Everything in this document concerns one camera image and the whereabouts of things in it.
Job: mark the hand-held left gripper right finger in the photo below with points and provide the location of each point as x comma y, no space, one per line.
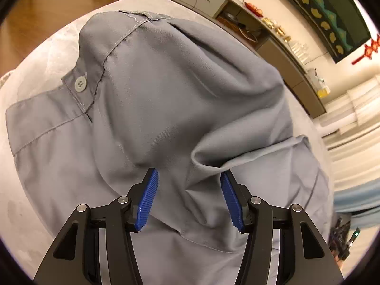
231,197

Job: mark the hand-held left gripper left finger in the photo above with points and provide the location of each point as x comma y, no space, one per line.
147,197

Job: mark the grey button-up garment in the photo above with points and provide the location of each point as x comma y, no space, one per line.
178,95

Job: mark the cream curtains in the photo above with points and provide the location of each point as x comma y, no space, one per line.
356,124

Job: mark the yellow box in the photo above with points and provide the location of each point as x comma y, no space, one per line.
324,92

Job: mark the long low tv cabinet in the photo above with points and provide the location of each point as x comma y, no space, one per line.
297,71

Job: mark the clear glasses set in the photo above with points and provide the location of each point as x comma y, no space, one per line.
299,52

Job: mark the gold ornaments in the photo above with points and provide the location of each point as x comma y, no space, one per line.
276,28

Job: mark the red hanging knot decoration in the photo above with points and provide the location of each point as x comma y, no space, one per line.
369,50

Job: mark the red fruit plate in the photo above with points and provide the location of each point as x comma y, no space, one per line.
254,9

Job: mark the wall television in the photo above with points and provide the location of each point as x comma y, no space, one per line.
326,9

